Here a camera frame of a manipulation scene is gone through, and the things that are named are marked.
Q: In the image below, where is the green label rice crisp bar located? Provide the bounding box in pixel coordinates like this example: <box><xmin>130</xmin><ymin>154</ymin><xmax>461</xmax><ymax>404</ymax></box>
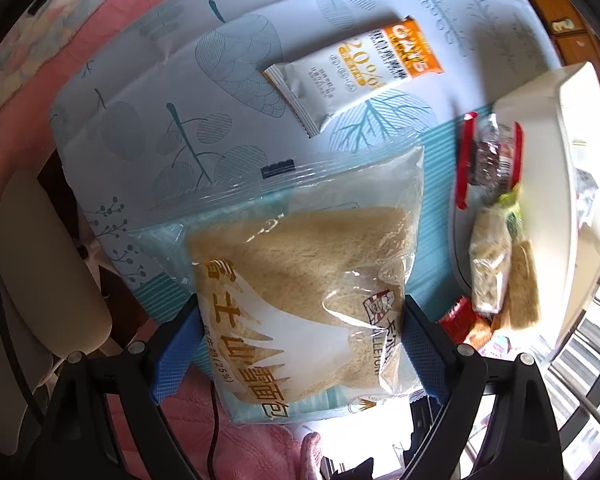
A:
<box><xmin>492</xmin><ymin>183</ymin><xmax>541</xmax><ymax>330</ymax></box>

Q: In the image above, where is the red dried plum packet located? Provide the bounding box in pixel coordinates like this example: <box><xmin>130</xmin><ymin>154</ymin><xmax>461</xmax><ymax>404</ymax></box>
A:
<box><xmin>454</xmin><ymin>112</ymin><xmax>524</xmax><ymax>210</ymax></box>

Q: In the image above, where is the orange white oats bar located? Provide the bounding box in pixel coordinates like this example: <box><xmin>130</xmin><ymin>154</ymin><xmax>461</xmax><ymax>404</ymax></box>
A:
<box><xmin>263</xmin><ymin>16</ymin><xmax>444</xmax><ymax>138</ymax></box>

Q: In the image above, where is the black cable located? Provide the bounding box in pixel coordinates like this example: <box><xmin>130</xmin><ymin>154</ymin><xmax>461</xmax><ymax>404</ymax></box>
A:
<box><xmin>204</xmin><ymin>378</ymin><xmax>221</xmax><ymax>480</ymax></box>

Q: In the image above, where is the white plastic storage bin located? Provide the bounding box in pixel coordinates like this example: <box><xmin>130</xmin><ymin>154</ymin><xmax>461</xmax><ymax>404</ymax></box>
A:
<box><xmin>491</xmin><ymin>62</ymin><xmax>600</xmax><ymax>347</ymax></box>

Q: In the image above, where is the Calleton bread package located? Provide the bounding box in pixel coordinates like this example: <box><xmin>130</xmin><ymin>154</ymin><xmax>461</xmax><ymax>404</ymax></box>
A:
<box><xmin>131</xmin><ymin>142</ymin><xmax>424</xmax><ymax>424</ymax></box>

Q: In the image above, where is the red orange cracker packet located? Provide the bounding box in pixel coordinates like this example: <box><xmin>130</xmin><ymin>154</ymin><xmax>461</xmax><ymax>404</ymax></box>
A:
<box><xmin>437</xmin><ymin>296</ymin><xmax>493</xmax><ymax>353</ymax></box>

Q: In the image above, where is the clear rice cake bag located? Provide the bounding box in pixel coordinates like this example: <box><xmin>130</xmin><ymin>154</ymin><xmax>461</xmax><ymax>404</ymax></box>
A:
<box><xmin>469</xmin><ymin>204</ymin><xmax>512</xmax><ymax>315</ymax></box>

